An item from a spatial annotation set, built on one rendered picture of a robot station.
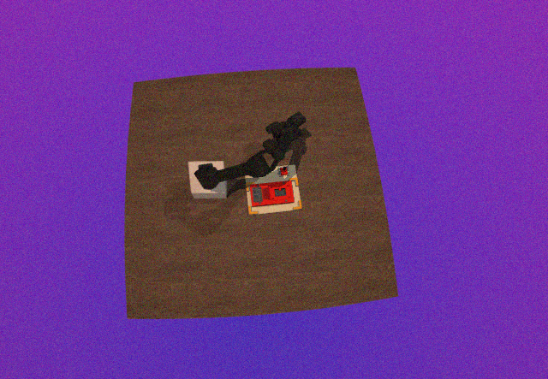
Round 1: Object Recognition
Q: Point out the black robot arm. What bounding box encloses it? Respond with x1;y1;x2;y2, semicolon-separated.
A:
194;111;306;190

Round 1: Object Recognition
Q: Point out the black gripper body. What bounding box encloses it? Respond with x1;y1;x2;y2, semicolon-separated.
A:
263;129;302;150

